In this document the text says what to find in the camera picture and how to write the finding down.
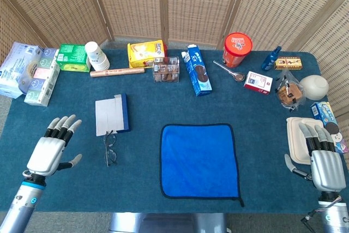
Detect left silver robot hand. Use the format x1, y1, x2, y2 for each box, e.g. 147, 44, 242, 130
26, 114, 83, 178

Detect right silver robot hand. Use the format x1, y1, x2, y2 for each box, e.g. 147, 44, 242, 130
284, 123, 347, 193

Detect black wire eyeglasses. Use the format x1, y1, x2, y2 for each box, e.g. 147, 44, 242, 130
103, 130, 118, 167

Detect blue glasses case white lining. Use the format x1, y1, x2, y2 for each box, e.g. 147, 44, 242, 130
95, 93, 131, 137

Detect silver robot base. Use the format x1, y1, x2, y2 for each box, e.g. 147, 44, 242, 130
108, 212, 228, 233

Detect blue cleaning cloth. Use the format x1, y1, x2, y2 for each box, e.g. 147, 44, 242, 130
159, 123, 245, 208

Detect blue cartoon cookie box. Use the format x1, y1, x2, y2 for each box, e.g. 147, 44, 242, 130
310, 101, 349, 155

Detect beige lunch container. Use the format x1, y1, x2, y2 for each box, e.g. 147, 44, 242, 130
286, 117, 328, 165

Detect pastel tissue multipack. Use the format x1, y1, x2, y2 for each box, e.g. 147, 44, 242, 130
23, 47, 61, 107

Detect white bowl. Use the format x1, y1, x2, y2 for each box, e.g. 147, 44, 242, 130
299, 74, 329, 101

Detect clear bag of cookies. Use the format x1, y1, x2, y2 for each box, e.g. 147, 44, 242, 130
275, 69, 306, 111

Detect pale blue wipes pack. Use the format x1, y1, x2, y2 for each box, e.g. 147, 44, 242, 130
0, 41, 44, 99

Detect green tissue pack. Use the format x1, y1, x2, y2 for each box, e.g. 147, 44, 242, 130
56, 43, 92, 73

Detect red and white box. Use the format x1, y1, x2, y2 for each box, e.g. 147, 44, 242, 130
243, 70, 273, 95

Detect wooden rolling pin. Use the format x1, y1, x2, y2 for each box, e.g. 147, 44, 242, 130
90, 67, 146, 79

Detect white paper cup stack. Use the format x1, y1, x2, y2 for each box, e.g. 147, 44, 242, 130
84, 41, 111, 72

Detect small yellow brown box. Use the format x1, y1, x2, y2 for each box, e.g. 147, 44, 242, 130
274, 56, 304, 70

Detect teal table cloth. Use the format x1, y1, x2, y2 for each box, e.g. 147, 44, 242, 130
0, 49, 349, 214

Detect blue spray bottle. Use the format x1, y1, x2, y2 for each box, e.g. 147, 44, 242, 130
261, 46, 282, 71

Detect metal spoon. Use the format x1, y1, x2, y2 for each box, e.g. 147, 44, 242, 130
213, 60, 246, 82

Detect yellow cracker box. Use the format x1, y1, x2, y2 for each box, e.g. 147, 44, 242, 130
127, 39, 168, 69

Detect orange tub red lid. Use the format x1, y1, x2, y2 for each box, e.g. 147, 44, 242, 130
222, 32, 254, 68

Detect clear box of cookies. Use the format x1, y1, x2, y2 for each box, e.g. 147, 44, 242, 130
152, 56, 180, 83

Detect long blue cookie box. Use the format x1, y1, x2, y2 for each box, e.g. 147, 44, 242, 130
182, 44, 213, 97

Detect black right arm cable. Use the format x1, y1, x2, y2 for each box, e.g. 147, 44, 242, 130
300, 207, 324, 233

